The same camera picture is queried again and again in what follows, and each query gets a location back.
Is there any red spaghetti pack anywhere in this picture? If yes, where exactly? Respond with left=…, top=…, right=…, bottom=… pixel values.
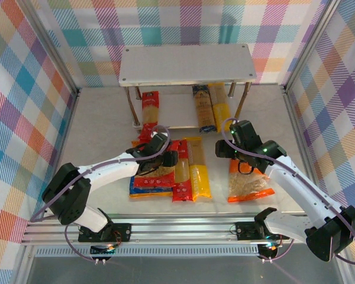
left=172, top=140, right=193, bottom=204
left=138, top=91, right=161, bottom=143

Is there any yellow spaghetti pack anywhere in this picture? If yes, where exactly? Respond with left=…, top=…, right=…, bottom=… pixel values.
left=185, top=136, right=211, bottom=201
left=208, top=83, right=233, bottom=134

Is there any blue orange orecchiette bag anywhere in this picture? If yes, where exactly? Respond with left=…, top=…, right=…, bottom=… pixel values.
left=128, top=140, right=174, bottom=199

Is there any orange pasta bag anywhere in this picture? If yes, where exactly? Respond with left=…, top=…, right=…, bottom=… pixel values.
left=227, top=158, right=275, bottom=204

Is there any blue spaghetti pack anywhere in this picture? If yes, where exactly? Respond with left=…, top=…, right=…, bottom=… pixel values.
left=192, top=85, right=218, bottom=133

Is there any grey two-tier metal shelf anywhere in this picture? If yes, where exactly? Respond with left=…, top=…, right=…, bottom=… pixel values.
left=118, top=43, right=257, bottom=131

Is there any right controller circuit board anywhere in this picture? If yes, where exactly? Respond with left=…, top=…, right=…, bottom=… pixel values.
left=259, top=242, right=280, bottom=258

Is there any controller circuit board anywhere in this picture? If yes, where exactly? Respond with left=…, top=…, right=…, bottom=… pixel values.
left=90, top=243, right=118, bottom=257
left=259, top=242, right=280, bottom=258

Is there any left controller circuit board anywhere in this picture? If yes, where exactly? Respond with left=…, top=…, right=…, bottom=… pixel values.
left=90, top=243, right=118, bottom=257

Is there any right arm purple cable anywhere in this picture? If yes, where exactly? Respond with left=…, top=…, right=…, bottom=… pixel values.
left=221, top=117, right=355, bottom=264

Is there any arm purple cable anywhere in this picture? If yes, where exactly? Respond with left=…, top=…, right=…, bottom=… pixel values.
left=221, top=117, right=355, bottom=264
left=29, top=125, right=170, bottom=263

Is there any aluminium side rail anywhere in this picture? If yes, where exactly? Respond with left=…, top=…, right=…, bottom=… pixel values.
left=40, top=87, right=81, bottom=222
left=282, top=85, right=329, bottom=218

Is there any aluminium mounting rail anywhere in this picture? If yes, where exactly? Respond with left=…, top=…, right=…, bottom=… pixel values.
left=20, top=217, right=347, bottom=246

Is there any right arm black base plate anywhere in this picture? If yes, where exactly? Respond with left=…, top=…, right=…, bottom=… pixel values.
left=235, top=221, right=290, bottom=241

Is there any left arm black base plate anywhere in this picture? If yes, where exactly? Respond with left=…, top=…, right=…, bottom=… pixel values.
left=78, top=223, right=132, bottom=243

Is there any grey slotted cable duct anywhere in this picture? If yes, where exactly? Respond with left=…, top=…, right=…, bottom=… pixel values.
left=35, top=245, right=263, bottom=257

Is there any aluminium frame post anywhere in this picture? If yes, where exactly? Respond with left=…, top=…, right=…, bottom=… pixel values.
left=17, top=0, right=81, bottom=97
left=283, top=0, right=343, bottom=92

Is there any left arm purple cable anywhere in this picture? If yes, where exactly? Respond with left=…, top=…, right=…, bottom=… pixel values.
left=29, top=125, right=170, bottom=263

